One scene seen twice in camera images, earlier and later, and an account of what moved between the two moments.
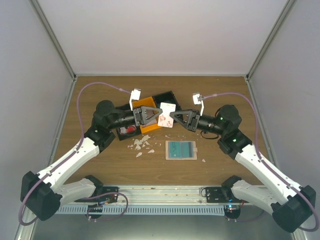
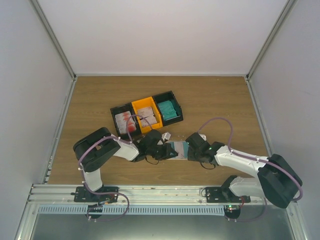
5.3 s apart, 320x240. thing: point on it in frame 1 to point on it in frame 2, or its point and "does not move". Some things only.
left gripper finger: [155, 110] to [171, 149]
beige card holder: [178, 150] does not move
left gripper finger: [147, 120] to [172, 154]
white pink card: [165, 119] to [179, 146]
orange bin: [146, 102] does not move
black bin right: [168, 97] does not move
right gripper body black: [194, 125] to [194, 157]
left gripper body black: [139, 120] to [162, 154]
